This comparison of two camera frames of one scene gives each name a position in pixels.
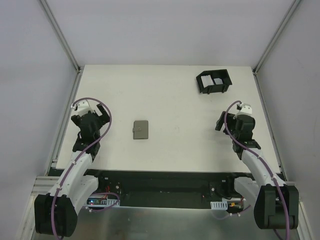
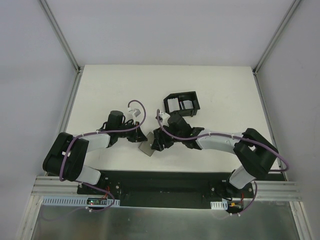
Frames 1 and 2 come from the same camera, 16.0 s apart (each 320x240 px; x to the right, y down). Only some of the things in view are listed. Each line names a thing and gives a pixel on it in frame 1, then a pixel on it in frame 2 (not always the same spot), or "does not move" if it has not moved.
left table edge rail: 56,150 does not move
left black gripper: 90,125 → 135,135
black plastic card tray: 219,88 → 186,103
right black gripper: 222,121 → 163,139
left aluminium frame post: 62,35 does not move
